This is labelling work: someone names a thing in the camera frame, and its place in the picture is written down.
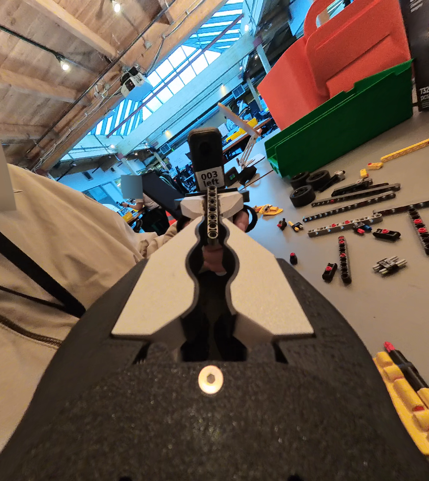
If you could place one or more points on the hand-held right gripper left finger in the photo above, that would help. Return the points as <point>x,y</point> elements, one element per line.
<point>154,297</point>

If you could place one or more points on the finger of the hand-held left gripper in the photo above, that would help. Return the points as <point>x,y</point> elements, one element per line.
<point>231,205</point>
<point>194,206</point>

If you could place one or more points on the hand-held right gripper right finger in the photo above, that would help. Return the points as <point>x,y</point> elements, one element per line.
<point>271,297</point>

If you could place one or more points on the black frame grey pins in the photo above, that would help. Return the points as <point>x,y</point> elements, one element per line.
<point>213,214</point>

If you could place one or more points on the yellow toy car hood assembly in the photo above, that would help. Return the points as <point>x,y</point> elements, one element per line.
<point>413,409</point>

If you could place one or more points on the person's left forearm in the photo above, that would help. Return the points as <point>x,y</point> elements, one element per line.
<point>162,240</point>

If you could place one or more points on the grey desk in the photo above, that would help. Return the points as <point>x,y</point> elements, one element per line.
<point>368,300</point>

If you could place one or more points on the person's left hand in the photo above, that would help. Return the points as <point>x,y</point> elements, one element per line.
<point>214,261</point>

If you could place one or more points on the black box green light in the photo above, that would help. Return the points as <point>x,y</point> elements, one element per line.
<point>242,176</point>

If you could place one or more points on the black board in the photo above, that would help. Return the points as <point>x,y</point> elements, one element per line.
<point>162,191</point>

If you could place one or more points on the small yellow brick assembly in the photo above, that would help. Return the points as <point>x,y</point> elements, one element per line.
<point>269,210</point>

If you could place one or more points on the yellow table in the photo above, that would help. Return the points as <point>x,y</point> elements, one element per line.
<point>242,129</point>

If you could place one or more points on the yellow blue black pin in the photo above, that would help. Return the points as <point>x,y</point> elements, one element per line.
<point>296,226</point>

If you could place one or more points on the black toy wheel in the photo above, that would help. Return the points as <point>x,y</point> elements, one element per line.
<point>318,180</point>
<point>299,181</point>
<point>302,196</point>

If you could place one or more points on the black beam with red pins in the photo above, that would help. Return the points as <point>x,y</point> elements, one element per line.
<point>423,233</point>
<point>344,261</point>

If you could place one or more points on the skylight window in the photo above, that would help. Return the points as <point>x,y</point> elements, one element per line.
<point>177,71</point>

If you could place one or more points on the ceiling mounted device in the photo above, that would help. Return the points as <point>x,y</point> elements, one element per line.
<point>131,80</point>

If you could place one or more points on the person's beige jacket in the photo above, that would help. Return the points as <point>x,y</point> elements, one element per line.
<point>68,244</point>

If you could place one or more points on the light grey beam red pins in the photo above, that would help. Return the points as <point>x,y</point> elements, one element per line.
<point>344,225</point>

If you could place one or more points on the grey black axle connector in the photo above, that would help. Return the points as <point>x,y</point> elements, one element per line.
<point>339,175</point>

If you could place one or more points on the long dark grey beam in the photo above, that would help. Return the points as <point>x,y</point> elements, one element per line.
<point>349,206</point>
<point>357,194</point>

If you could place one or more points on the black connector white axles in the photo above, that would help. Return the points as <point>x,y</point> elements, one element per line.
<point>389,266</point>

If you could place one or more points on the black beam assembly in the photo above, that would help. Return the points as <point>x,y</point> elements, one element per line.
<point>357,188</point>

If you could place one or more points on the green plastic bin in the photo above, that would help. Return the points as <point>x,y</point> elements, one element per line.
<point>342,135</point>

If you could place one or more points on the red plastic bin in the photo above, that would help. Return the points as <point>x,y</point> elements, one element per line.
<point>312,67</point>

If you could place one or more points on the small yellow piece red tip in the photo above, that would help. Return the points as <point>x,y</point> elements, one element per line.
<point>375,165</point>

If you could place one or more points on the ceiling spot lamp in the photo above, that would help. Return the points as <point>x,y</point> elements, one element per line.
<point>116,5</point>
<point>64,65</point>

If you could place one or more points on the long yellow beam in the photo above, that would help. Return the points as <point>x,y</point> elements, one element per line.
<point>417,145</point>

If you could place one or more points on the dark toy car box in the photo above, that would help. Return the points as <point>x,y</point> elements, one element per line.
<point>428,49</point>

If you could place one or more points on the small black frame red centre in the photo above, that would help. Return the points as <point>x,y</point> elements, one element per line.
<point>386,235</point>

